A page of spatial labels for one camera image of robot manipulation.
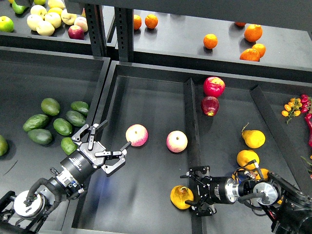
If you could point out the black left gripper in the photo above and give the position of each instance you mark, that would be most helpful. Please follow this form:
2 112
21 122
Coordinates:
92 155

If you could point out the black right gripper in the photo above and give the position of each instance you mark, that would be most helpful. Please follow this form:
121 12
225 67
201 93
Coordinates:
211 190

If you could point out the stray yellow pear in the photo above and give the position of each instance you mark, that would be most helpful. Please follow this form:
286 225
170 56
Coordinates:
179 194

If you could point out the stray green avocado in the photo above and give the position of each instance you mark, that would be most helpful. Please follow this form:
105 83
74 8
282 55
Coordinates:
68 146

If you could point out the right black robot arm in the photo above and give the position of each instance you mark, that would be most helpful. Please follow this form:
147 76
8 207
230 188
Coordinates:
288 208

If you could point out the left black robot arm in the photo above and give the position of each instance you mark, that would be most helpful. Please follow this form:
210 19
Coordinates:
26 213

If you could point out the yellow pear lower left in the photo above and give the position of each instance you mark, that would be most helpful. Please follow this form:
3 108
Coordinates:
238 175

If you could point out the green avocado centre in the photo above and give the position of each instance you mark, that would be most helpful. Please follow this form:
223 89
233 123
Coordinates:
62 126

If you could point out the green avocado middle right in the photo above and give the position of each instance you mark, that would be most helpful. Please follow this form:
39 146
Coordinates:
75 118

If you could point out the green avocado top right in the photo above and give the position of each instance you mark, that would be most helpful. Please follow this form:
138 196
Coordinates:
81 107

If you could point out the green avocado bottom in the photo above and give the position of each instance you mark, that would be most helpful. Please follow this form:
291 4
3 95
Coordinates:
40 136

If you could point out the green avocado top left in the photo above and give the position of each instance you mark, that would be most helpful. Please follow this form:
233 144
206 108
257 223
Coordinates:
50 106

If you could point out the yellow pear lower middle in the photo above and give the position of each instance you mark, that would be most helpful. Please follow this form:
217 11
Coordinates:
264 174

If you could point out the green avocado at edge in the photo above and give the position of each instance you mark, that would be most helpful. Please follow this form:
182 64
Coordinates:
3 146

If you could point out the pale yellow pear front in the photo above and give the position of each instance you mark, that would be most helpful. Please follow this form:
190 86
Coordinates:
45 28

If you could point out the pale yellow pear centre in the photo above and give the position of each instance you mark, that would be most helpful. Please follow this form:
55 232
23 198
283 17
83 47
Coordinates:
54 19

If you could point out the pale yellow pear left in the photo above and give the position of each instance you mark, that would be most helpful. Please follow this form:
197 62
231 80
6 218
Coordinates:
33 20

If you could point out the pink apple left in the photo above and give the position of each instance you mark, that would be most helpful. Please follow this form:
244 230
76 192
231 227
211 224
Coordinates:
137 134

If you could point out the pink apple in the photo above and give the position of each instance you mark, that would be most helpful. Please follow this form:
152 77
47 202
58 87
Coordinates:
137 134
176 141

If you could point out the pink apple right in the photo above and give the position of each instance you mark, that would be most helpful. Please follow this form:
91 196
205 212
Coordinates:
176 141

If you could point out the black left tray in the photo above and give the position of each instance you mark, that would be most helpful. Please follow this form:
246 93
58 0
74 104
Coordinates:
26 78

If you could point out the black tray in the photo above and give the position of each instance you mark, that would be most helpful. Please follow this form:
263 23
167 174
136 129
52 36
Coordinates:
136 199
26 78

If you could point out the black middle tray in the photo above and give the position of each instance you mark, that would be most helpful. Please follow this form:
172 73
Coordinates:
136 199

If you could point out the dark red apple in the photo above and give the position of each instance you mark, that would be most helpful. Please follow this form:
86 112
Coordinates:
210 105

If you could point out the bright red apple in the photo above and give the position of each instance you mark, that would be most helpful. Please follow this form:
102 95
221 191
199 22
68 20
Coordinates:
213 86

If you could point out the orange cherry tomato vine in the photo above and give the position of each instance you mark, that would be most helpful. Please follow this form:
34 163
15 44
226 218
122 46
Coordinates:
292 109

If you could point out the red apple on shelf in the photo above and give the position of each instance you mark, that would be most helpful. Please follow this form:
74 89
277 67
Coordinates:
76 32

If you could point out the pink peach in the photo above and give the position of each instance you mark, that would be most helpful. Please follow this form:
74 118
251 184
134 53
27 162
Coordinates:
81 22

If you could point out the red chili peppers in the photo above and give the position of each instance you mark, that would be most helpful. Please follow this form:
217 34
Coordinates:
306 108

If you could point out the orange top middle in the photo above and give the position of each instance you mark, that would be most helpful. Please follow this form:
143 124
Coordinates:
151 21

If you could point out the yellow lemon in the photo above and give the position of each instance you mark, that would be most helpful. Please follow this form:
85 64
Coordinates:
55 10

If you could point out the black left shelf post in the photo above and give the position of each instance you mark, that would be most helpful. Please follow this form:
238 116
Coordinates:
96 29

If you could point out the black shelf post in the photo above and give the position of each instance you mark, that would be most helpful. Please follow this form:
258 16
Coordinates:
96 29
125 33

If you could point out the orange behind post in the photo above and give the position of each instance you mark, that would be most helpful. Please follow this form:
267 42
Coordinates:
137 22

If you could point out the black right shelf post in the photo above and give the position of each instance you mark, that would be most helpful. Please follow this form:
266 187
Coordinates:
125 33

